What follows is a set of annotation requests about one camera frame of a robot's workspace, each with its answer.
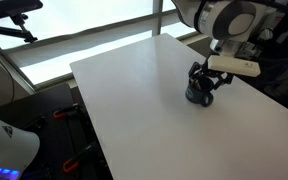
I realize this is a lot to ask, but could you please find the orange handled clamp lower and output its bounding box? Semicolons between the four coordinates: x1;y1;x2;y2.
62;143;98;174

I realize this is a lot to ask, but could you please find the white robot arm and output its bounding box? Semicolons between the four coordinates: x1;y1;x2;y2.
171;0;288;91

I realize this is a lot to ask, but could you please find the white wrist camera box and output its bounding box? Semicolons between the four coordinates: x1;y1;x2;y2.
207;54;262;78

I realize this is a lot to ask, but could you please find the orange handled clamp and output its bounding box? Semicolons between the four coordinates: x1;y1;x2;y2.
62;143;98;174
53;106;79;120

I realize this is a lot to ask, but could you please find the dark marker in cup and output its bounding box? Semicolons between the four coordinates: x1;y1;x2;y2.
191;79;201;90

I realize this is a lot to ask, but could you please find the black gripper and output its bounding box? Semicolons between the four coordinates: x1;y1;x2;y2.
188;55;234;90

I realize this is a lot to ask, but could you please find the orange handled clamp upper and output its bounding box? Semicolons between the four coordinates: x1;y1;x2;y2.
53;106;79;120

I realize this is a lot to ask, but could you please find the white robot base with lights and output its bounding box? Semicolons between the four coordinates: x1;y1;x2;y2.
0;120;40;180

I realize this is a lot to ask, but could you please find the dark blue mug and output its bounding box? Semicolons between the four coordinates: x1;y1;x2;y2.
185;76;214;107

